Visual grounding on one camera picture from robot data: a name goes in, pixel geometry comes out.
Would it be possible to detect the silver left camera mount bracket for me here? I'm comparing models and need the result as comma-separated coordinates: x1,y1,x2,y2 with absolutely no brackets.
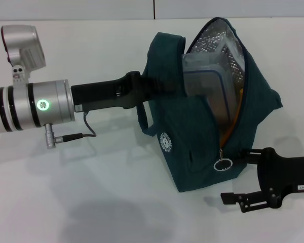
11,65,31,86

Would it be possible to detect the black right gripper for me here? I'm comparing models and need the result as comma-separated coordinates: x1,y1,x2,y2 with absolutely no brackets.
219,147,304,213

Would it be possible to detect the silver black left cable plug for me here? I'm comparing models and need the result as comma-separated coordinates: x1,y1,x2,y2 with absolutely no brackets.
44,123,85,150

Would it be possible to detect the dark left gripper cable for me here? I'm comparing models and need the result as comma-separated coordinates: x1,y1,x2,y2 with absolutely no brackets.
82,111,97,139

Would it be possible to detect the clear plastic food box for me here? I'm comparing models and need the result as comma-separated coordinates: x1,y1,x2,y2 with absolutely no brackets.
181,42,235,125

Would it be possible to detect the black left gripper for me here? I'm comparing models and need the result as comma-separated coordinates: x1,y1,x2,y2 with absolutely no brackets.
70,71,187,112

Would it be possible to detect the silver zipper pull ring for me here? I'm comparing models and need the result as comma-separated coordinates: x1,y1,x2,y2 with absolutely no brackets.
213,148,235,173

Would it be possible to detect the teal insulated lunch bag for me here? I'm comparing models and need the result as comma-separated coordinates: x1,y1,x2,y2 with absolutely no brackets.
136,17,284,194

